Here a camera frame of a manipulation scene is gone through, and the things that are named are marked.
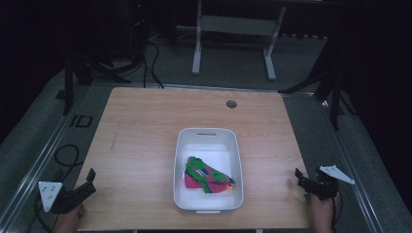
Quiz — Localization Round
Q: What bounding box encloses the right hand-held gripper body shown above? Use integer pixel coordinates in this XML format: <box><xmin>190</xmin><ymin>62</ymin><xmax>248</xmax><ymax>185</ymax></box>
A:
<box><xmin>305</xmin><ymin>165</ymin><xmax>356</xmax><ymax>202</ymax></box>

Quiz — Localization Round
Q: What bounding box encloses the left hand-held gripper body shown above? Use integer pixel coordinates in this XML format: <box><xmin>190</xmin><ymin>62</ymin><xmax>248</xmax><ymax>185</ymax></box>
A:
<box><xmin>37</xmin><ymin>181</ymin><xmax>86</xmax><ymax>215</ymax></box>

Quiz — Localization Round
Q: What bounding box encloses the colourful green pink cloth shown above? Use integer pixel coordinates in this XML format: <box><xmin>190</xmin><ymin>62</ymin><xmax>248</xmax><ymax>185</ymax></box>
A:
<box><xmin>184</xmin><ymin>155</ymin><xmax>236</xmax><ymax>194</ymax></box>

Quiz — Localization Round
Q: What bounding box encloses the white plastic bin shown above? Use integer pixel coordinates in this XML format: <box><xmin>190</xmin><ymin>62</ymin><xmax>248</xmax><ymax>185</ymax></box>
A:
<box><xmin>173</xmin><ymin>127</ymin><xmax>245</xmax><ymax>215</ymax></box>

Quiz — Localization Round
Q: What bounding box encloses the person's left hand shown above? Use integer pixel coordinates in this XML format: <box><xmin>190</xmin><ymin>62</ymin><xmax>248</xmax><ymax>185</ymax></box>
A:
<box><xmin>52</xmin><ymin>203</ymin><xmax>86</xmax><ymax>233</ymax></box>

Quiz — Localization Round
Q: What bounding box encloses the person's right hand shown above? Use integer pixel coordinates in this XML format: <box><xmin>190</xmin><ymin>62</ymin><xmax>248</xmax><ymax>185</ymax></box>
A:
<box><xmin>310</xmin><ymin>191</ymin><xmax>342</xmax><ymax>233</ymax></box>

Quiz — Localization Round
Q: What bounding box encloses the black floor marking tape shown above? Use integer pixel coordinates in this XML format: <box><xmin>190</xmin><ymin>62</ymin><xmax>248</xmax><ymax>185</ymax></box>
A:
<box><xmin>69</xmin><ymin>114</ymin><xmax>93</xmax><ymax>129</ymax></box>

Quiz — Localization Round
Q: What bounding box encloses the black tripod stand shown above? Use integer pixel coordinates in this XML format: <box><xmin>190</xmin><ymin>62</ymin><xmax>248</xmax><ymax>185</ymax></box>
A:
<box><xmin>278</xmin><ymin>54</ymin><xmax>358</xmax><ymax>131</ymax></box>
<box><xmin>55</xmin><ymin>42</ymin><xmax>132</xmax><ymax>117</ymax></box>

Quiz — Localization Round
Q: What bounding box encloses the black cable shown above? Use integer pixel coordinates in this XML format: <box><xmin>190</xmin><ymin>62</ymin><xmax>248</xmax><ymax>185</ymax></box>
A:
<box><xmin>142</xmin><ymin>38</ymin><xmax>165</xmax><ymax>89</ymax></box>
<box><xmin>53</xmin><ymin>144</ymin><xmax>85</xmax><ymax>183</ymax></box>

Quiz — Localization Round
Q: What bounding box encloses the white metal desk frame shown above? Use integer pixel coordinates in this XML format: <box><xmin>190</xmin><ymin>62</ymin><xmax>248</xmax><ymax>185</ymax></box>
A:
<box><xmin>191</xmin><ymin>0</ymin><xmax>288</xmax><ymax>82</ymax></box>

